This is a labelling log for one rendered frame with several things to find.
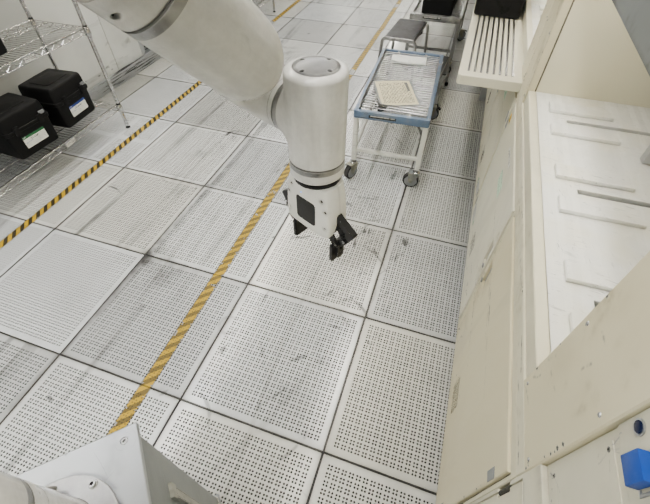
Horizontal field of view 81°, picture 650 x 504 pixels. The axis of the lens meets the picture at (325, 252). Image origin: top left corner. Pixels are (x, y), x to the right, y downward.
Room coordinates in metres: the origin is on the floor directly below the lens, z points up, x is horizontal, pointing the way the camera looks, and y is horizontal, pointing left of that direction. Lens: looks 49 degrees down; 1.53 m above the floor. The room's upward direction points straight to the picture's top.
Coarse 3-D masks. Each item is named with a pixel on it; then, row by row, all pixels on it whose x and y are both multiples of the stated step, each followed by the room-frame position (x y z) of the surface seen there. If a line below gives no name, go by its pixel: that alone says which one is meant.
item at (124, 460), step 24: (120, 432) 0.22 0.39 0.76; (72, 456) 0.18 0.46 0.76; (96, 456) 0.18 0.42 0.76; (120, 456) 0.18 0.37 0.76; (144, 456) 0.19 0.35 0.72; (48, 480) 0.14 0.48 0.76; (120, 480) 0.14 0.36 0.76; (144, 480) 0.14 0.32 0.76; (168, 480) 0.17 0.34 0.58; (192, 480) 0.22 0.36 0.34
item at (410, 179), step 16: (384, 48) 2.83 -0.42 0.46; (384, 64) 2.80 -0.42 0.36; (400, 64) 2.58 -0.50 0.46; (432, 64) 2.57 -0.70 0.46; (368, 80) 2.34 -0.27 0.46; (432, 96) 2.13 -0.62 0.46; (368, 112) 1.95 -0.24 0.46; (400, 112) 1.96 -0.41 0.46; (432, 112) 2.68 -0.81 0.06; (352, 144) 1.99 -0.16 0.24; (352, 160) 1.99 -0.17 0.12; (416, 160) 1.88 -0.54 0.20; (352, 176) 1.97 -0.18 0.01; (416, 176) 1.87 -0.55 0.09
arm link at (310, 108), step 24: (288, 72) 0.47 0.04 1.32; (312, 72) 0.46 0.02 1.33; (336, 72) 0.47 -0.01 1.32; (288, 96) 0.46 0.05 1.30; (312, 96) 0.44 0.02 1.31; (336, 96) 0.45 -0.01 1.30; (288, 120) 0.46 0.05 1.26; (312, 120) 0.44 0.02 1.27; (336, 120) 0.45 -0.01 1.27; (288, 144) 0.47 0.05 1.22; (312, 144) 0.44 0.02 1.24; (336, 144) 0.45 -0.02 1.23; (312, 168) 0.44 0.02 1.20
